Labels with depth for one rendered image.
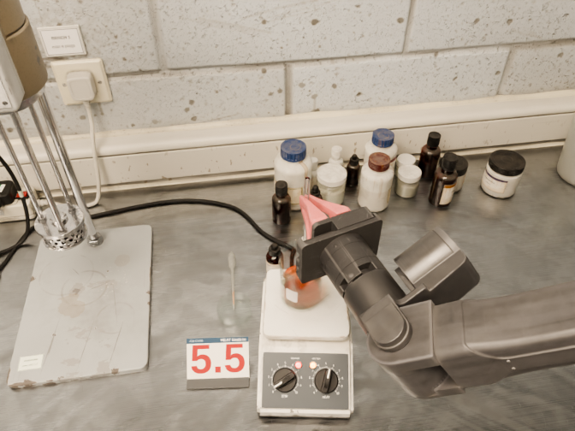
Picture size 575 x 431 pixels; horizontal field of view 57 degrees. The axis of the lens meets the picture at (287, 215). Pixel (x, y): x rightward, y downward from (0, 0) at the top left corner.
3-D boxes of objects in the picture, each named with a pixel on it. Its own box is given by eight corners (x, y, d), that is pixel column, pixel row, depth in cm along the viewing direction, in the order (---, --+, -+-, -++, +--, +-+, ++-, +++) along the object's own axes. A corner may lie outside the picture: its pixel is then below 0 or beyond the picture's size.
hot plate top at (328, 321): (349, 341, 73) (350, 338, 72) (262, 339, 73) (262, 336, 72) (345, 273, 81) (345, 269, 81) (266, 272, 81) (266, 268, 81)
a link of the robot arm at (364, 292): (364, 339, 51) (383, 354, 56) (422, 295, 50) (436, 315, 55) (330, 286, 56) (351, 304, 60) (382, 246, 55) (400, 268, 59)
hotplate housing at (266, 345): (352, 422, 73) (358, 393, 67) (257, 420, 73) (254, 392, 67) (344, 292, 89) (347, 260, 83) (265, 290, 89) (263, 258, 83)
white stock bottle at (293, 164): (292, 182, 109) (293, 129, 99) (318, 198, 105) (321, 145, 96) (267, 198, 105) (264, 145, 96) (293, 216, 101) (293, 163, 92)
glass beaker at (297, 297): (328, 310, 76) (331, 272, 70) (284, 320, 75) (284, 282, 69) (314, 273, 81) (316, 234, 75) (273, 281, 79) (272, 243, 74)
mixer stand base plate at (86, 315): (148, 370, 78) (147, 367, 77) (6, 390, 76) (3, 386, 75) (153, 227, 99) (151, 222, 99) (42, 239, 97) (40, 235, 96)
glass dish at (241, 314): (220, 331, 83) (219, 322, 82) (216, 303, 87) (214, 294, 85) (255, 324, 84) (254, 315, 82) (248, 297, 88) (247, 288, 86)
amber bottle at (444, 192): (423, 202, 104) (435, 158, 97) (433, 190, 107) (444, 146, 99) (445, 211, 102) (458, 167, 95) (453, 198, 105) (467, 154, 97)
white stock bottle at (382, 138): (364, 191, 106) (370, 145, 98) (358, 171, 111) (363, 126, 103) (395, 189, 107) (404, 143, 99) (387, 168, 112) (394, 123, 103)
